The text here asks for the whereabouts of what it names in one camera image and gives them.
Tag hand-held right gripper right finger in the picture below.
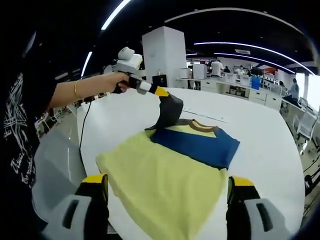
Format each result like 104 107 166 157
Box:
226 175 292 240

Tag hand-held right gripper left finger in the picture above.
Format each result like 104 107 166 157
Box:
41 173 110 240

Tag yellow blue grey garment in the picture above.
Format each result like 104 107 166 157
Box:
96 91 241 240

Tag person's left hand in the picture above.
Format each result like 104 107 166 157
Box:
99 72 131 95

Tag black cabinet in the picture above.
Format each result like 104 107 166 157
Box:
151 74 168 88

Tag white pillar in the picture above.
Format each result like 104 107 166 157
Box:
141 26 187 89

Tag ceiling light strip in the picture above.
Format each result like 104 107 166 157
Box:
214 52 296 75
101 0 133 31
81 51 93 77
193 41 315 75

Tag white mesh chair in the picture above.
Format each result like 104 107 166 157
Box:
296 107 320 154

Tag white counter cabinets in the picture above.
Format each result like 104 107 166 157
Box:
174 76 283 111

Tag blue box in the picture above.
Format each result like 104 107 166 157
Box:
250 76 261 90

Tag person in black t-shirt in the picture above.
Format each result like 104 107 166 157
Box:
0 31 58 226

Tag black cable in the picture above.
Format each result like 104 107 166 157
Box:
78 96 93 177

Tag gold bracelet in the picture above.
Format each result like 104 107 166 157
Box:
74 79 84 99

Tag black metal frame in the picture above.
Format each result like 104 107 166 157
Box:
303 159 320 200

